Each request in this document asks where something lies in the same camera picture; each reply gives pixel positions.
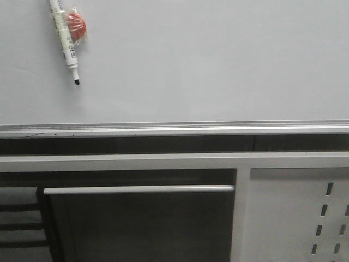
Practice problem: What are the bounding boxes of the aluminium whiteboard marker tray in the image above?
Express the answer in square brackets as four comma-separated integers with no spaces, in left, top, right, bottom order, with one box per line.
[1,120,348,139]

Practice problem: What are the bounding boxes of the white whiteboard marker pen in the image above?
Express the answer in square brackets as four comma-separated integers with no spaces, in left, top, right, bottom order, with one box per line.
[46,0,80,86]

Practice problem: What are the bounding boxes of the dark grey board panel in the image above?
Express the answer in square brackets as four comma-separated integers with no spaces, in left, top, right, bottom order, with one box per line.
[44,185,235,261]

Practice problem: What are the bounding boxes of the white perforated metal panel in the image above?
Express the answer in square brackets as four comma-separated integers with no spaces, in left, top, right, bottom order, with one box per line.
[243,168,348,261]

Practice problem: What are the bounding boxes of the red round magnet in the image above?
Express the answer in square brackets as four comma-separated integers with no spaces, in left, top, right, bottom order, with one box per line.
[65,7,87,47]

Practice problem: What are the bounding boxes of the white metal frame stand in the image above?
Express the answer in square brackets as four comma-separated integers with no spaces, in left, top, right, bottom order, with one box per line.
[1,152,348,261]

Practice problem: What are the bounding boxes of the white whiteboard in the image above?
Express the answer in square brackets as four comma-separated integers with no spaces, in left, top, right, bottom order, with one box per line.
[1,1,348,125]

